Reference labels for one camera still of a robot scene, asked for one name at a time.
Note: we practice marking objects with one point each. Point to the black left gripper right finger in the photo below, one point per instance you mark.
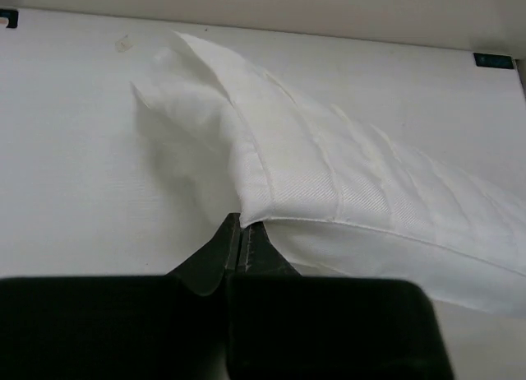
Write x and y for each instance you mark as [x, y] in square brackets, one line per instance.
[283, 325]

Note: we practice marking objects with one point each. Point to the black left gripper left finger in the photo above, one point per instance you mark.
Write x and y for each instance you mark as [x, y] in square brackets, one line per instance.
[118, 327]

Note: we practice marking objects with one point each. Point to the white pleated skirt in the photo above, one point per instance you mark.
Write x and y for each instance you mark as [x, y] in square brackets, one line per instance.
[336, 195]

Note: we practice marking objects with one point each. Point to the right corner marker tag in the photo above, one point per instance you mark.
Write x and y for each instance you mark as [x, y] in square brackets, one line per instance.
[488, 60]

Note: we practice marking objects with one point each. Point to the corner marker tag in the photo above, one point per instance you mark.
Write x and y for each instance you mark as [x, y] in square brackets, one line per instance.
[9, 17]
[488, 60]

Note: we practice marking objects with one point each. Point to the left corner marker tag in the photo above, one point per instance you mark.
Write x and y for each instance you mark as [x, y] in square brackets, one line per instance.
[9, 17]

